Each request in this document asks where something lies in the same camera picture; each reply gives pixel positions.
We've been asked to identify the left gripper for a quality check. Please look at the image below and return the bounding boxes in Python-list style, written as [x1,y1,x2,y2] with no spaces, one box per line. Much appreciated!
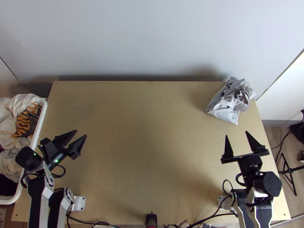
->
[38,130,88,160]

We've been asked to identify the white laundry basket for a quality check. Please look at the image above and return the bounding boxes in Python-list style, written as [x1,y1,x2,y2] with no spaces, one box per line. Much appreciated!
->
[0,97,48,205]

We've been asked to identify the grey t-shirt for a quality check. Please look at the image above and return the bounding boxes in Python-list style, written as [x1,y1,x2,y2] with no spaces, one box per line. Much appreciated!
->
[205,76,257,126]

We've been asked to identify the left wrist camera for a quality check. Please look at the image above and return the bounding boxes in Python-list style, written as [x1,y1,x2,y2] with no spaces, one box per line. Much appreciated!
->
[39,138,58,148]

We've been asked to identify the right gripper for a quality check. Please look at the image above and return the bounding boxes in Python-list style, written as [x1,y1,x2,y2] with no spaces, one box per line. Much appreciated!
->
[220,131,270,178]

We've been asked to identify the black tripod stand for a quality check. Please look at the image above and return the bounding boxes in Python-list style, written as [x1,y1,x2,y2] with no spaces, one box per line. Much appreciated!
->
[277,152,304,197]

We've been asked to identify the black cable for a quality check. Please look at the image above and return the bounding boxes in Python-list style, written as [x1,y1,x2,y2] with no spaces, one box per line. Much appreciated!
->
[189,206,239,226]
[66,210,112,228]
[271,128,294,150]
[222,179,239,203]
[22,164,66,188]

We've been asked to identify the heap of clothes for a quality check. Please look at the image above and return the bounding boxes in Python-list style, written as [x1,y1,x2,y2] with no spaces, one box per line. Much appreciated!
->
[0,93,43,198]

